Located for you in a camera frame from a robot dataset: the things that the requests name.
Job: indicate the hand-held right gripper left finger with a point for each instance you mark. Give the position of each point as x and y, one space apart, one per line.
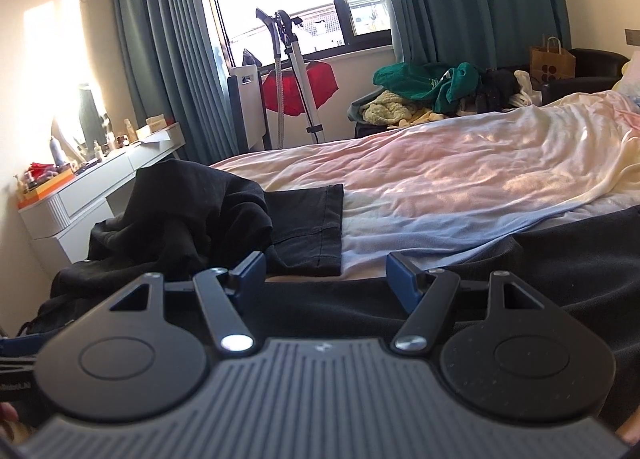
251 270

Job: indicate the black armchair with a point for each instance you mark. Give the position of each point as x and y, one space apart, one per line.
595 69

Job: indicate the orange tray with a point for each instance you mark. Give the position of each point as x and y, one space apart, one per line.
47 186

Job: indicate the brown paper bag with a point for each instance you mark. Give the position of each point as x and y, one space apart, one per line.
550 64

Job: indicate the pile of dark clothes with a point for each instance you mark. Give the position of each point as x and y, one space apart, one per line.
495 86

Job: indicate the pastel tie-dye blanket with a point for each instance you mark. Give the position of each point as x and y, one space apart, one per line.
450 174

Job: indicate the green garment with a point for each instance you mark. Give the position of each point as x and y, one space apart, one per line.
410 79

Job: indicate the garment steamer stand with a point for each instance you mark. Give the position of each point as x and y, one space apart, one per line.
295 64

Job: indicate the wooden box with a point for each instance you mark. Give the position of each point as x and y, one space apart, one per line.
150 128

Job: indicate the red garment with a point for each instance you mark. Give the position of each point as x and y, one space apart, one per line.
320 81

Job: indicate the white dressing table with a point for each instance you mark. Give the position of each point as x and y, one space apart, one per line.
85 209

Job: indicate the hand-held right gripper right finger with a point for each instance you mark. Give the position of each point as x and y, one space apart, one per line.
401 275

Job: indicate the white cloth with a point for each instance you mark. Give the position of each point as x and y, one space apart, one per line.
525 89

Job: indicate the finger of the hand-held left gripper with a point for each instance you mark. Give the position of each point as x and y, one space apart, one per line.
17 342

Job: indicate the pale pillow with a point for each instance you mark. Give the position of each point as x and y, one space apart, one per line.
629 86

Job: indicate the grey spray bottle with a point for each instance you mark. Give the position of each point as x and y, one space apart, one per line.
56 151

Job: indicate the yellow knitted cloth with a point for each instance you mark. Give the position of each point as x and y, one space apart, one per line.
387 109

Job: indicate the table mirror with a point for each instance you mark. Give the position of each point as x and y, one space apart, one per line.
92 114

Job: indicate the wall switch plate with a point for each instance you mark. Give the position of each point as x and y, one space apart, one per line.
633 37

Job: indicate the black garment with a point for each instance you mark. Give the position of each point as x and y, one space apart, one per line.
560 264

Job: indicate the white folded panel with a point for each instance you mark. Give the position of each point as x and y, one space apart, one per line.
247 104

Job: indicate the black pants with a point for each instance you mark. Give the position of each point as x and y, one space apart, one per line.
195 219

